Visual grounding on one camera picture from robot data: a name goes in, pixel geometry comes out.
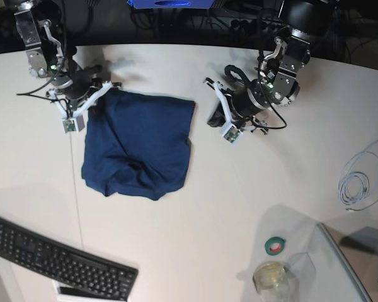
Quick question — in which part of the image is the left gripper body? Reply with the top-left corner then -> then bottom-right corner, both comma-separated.
230,88 -> 269,120

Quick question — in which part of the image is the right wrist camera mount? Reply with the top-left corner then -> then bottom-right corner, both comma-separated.
46,81 -> 123,133

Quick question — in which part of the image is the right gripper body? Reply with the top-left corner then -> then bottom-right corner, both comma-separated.
62,64 -> 103,100

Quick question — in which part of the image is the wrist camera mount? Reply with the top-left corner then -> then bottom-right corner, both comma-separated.
46,81 -> 123,133
203,77 -> 270,146

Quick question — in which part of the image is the green tape roll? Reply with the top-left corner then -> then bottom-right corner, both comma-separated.
264,237 -> 286,256

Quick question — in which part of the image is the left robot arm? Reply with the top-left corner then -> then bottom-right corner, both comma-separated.
205,1 -> 335,133

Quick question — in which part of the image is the blue box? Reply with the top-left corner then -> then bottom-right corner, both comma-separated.
127,0 -> 214,9

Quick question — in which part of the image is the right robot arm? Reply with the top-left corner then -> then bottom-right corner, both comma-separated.
4,1 -> 101,101

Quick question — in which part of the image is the black computer keyboard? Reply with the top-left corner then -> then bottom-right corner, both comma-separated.
0,217 -> 139,301

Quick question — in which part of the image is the black power strip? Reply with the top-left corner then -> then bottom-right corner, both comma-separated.
228,19 -> 287,35

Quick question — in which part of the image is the coiled white cable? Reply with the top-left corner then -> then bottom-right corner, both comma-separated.
338,137 -> 378,212

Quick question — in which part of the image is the clear glass jar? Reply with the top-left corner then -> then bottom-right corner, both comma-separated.
253,261 -> 293,302

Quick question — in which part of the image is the dark blue t-shirt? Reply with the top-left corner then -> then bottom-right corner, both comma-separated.
81,89 -> 195,201

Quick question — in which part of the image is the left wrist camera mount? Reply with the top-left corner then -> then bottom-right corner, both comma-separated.
203,77 -> 270,146

